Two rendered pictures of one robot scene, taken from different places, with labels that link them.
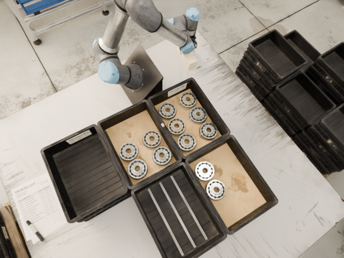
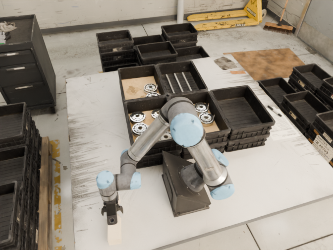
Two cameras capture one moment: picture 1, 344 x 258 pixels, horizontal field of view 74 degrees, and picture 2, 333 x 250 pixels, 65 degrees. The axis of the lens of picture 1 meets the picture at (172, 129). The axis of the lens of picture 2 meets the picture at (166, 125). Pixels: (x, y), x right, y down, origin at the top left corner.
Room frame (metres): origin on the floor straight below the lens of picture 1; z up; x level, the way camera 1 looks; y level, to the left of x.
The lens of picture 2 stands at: (1.57, 0.42, 2.06)
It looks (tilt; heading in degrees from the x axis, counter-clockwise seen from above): 45 degrees down; 201
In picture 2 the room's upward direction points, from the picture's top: 2 degrees clockwise
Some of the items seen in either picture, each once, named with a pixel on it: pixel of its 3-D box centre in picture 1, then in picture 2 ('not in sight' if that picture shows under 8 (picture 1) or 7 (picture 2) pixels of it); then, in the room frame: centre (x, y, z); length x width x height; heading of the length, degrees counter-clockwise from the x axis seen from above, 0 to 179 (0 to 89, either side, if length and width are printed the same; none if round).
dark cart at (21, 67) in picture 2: not in sight; (25, 69); (-0.08, -1.84, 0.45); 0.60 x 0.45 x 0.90; 39
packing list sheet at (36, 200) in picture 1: (38, 206); (275, 122); (-0.02, 0.68, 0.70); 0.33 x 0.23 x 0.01; 39
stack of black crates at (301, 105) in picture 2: not in sight; (302, 118); (-0.64, 0.99, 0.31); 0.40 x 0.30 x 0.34; 39
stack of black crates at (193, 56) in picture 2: not in sight; (189, 66); (-1.06, -0.32, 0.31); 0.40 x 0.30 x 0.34; 129
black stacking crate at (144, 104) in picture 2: (187, 120); (151, 125); (0.51, -0.08, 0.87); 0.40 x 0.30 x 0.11; 36
